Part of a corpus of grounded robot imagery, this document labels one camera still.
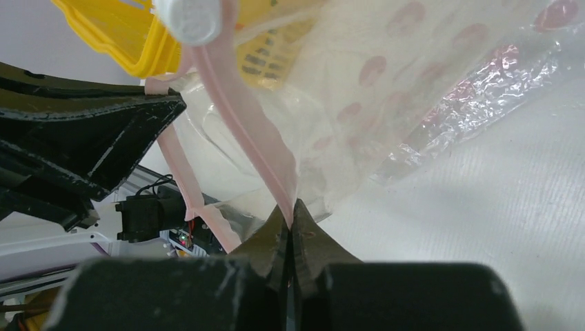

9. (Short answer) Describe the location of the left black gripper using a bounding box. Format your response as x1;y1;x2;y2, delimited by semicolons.
1;63;186;231

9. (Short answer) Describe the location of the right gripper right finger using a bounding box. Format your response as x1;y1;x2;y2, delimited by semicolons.
290;201;524;330

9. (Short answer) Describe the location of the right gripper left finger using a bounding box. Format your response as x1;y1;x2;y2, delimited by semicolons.
44;208;288;330

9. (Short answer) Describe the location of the clear pink-dotted zip bag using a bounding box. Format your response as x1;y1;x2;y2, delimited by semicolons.
146;1;584;250

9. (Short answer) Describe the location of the yellow plastic basket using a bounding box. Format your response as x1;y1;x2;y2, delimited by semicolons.
53;0;322;90

